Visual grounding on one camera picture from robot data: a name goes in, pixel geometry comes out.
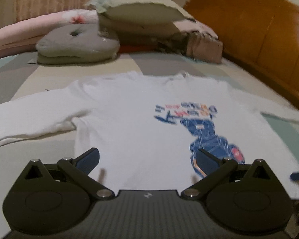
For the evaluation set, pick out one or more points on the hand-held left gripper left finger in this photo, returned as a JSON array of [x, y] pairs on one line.
[[87, 160]]

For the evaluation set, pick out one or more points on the wooden headboard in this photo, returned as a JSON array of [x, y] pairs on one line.
[[259, 29]]

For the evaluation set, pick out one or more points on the pink handbag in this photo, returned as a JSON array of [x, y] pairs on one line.
[[204, 49]]

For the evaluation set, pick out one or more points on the white printed sweatshirt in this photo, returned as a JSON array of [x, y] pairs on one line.
[[127, 119]]

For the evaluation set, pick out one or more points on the pink floral pillow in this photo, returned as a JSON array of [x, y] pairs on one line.
[[196, 26]]

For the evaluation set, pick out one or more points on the grey round cushion with hole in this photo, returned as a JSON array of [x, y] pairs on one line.
[[77, 44]]

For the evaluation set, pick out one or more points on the red cloth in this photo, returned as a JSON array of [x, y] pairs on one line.
[[132, 49]]

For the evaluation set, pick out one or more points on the checked bed sheet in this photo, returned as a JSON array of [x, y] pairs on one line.
[[152, 64]]

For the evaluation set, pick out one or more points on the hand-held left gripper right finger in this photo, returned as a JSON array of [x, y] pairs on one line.
[[206, 161]]

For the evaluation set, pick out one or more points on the folded pink floral quilt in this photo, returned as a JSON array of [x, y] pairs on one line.
[[27, 27]]

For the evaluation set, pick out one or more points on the pale checked pillow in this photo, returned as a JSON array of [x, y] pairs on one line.
[[139, 7]]

